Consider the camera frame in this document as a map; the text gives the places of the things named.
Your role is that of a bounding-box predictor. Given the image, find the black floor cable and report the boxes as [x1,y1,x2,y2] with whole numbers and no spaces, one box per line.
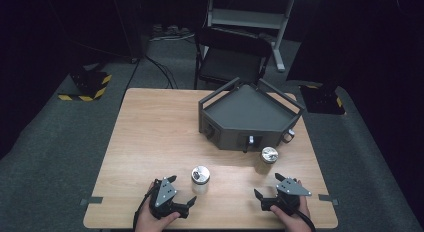
[144,55,178,90]

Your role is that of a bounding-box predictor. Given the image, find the glass jar with brown powder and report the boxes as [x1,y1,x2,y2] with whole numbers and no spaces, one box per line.
[254,146,280,176]

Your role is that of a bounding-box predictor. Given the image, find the left hand-held gripper cable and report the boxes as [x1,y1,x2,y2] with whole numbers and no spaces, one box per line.
[132,188,158,232]

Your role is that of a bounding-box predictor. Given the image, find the black folding chair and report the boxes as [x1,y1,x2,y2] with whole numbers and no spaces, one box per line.
[193,26,273,90]

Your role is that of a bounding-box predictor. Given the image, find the person's right hand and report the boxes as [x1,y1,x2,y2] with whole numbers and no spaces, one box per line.
[269,179,313,232]

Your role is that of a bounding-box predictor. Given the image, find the right hand-held gripper cable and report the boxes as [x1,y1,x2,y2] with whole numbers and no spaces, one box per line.
[283,201,317,232]

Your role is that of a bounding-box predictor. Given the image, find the white power strip with cables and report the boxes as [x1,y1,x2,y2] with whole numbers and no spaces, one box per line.
[149,23,196,43]

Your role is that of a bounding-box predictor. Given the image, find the grey metal desk frame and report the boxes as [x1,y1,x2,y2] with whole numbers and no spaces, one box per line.
[205,0,324,73]

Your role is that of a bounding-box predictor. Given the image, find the grey tape strip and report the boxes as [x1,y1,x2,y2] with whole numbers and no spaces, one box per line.
[79,196,104,207]
[317,193,340,207]

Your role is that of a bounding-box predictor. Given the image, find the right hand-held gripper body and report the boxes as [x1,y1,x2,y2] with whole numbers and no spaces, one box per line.
[260,177,313,214]

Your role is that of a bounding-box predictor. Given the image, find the black stand base yellow stripes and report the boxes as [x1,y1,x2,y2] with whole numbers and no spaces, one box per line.
[57,70,113,102]
[299,82,346,116]

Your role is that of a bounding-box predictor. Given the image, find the hand-held gripper cable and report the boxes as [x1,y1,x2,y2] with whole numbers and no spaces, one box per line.
[283,201,317,232]
[132,188,158,232]

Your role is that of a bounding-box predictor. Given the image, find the dark grey corner rack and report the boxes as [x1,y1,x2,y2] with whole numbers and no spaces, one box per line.
[198,77,305,154]

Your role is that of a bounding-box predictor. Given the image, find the person's left hand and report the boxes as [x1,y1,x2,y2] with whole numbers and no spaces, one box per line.
[134,181,181,232]

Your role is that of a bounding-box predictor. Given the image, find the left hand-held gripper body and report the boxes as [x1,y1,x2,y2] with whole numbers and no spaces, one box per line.
[148,177,182,220]

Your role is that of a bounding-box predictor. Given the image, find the glass jar with white powder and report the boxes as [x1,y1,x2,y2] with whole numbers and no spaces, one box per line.
[190,164,212,195]

